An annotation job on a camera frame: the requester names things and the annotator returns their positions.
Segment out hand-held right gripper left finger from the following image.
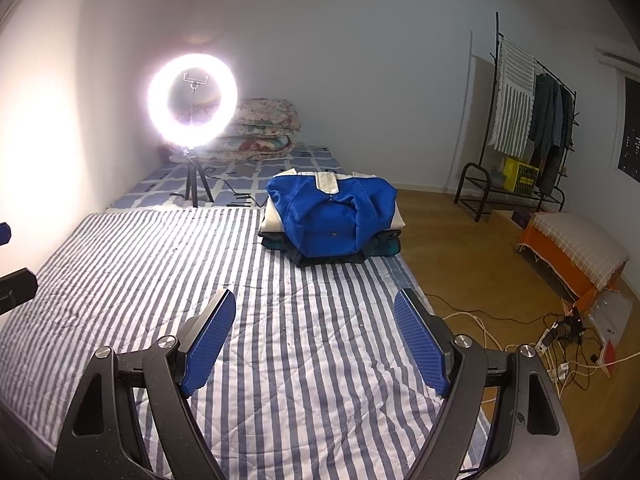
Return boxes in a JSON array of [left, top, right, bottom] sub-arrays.
[[52, 287, 237, 480]]

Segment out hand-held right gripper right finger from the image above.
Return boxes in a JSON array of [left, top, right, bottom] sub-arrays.
[[394, 287, 581, 480]]

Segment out beige and blue jacket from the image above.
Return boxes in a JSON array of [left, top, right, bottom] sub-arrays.
[[259, 171, 405, 259]]

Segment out black clothes rack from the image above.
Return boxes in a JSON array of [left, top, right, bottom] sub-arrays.
[[454, 11, 581, 223]]

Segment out blue white striped blanket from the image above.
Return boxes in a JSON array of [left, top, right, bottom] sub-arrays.
[[0, 205, 493, 480]]

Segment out black folded garment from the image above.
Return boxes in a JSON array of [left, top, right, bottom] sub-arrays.
[[260, 230, 401, 269]]

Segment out white power strip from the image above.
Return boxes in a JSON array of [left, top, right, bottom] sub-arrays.
[[546, 361, 572, 385]]

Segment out black charger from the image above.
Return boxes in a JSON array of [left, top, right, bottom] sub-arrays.
[[550, 305, 587, 347]]

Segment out black tripod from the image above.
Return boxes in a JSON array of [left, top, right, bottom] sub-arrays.
[[168, 147, 216, 209]]

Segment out orange stool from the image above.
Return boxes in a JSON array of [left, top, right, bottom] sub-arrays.
[[517, 219, 603, 314]]

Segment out cream knitted stool cover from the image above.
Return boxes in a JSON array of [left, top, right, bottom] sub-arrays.
[[530, 211, 631, 287]]

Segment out yellow crate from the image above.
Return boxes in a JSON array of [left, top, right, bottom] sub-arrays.
[[502, 156, 541, 193]]

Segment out clear plastic packaging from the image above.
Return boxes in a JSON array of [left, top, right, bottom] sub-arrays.
[[585, 289, 634, 379]]

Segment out blue checked bedsheet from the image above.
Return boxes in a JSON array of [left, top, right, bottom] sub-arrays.
[[105, 145, 346, 211]]

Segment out folded floral quilt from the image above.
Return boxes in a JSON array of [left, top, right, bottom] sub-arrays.
[[200, 97, 304, 162]]

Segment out black hanging garment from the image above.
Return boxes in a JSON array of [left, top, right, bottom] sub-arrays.
[[542, 85, 576, 193]]

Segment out grey hanging jacket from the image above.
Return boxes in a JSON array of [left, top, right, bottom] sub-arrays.
[[527, 72, 563, 161]]

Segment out striped towel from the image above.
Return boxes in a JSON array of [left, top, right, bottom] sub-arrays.
[[489, 37, 538, 157]]

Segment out power strip and cables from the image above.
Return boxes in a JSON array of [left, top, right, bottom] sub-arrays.
[[440, 310, 640, 387]]

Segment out black light cable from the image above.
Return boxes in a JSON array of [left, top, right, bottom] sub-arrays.
[[200, 164, 269, 209]]

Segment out ring light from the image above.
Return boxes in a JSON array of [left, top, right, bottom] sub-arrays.
[[147, 52, 239, 152]]

